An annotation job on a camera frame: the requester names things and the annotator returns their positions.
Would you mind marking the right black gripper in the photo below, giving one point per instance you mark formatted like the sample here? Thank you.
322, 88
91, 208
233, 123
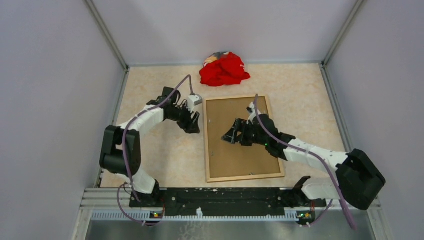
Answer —
231, 136

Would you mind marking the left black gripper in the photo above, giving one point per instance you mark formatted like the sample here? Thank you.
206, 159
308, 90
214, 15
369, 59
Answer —
190, 125

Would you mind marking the brown cardboard backing board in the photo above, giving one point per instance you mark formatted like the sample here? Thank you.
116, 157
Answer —
242, 139

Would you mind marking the wooden picture frame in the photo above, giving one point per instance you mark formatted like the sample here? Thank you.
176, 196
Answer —
243, 139

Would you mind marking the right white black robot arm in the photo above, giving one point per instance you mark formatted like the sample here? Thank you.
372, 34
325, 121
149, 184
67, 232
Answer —
352, 176

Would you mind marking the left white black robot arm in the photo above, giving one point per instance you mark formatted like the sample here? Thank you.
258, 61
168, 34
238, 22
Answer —
121, 147

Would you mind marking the red crumpled cloth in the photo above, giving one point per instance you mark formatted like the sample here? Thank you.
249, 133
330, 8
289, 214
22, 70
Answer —
223, 68

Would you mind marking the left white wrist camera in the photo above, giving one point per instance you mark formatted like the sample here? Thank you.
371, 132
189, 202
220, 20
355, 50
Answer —
193, 100

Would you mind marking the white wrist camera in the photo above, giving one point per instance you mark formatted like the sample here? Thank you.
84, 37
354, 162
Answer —
193, 100
251, 109

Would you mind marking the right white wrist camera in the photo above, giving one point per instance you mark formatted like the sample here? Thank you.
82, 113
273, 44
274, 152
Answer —
251, 109

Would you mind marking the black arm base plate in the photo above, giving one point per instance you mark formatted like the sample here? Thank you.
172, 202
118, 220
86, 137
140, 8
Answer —
222, 202

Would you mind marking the aluminium front rail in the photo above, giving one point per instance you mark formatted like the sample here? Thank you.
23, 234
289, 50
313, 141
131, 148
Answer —
113, 204

